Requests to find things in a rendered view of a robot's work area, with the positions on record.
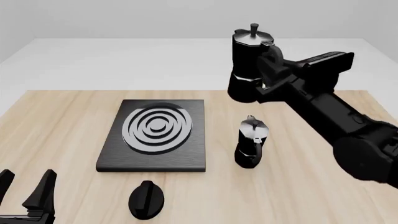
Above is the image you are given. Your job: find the round black stove knob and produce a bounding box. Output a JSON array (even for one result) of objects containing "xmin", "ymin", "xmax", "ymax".
[{"xmin": 128, "ymin": 180, "xmax": 165, "ymax": 220}]

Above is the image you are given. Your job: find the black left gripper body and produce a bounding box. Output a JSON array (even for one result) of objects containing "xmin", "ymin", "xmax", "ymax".
[{"xmin": 0, "ymin": 208, "xmax": 56, "ymax": 224}]

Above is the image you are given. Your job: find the flat black stove plate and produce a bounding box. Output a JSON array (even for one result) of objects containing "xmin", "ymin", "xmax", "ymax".
[{"xmin": 95, "ymin": 99, "xmax": 207, "ymax": 174}]

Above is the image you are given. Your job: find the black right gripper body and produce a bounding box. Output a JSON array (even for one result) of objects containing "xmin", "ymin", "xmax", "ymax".
[{"xmin": 256, "ymin": 54, "xmax": 304, "ymax": 103}]

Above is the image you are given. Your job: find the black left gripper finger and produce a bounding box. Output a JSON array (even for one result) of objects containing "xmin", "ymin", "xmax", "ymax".
[
  {"xmin": 22, "ymin": 169, "xmax": 58, "ymax": 217},
  {"xmin": 0, "ymin": 169, "xmax": 16, "ymax": 207}
]

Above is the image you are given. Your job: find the black moka pot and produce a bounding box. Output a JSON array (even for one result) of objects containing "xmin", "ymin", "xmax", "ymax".
[
  {"xmin": 234, "ymin": 114, "xmax": 269, "ymax": 169},
  {"xmin": 228, "ymin": 22, "xmax": 282, "ymax": 103}
]

